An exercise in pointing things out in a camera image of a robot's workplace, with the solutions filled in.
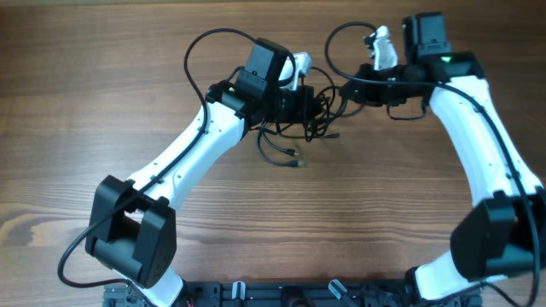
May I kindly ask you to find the black usb cable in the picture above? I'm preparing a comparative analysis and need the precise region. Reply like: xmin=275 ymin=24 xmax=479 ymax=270
xmin=255 ymin=96 xmax=342 ymax=168

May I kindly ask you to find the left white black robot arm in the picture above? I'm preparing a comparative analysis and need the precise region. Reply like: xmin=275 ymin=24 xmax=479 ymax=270
xmin=84 ymin=38 xmax=323 ymax=306

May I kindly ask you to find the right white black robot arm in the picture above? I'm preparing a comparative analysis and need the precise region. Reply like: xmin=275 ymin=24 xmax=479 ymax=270
xmin=340 ymin=13 xmax=545 ymax=306

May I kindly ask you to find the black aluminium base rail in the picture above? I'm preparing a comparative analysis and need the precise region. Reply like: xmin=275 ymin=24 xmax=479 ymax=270
xmin=102 ymin=279 xmax=483 ymax=307

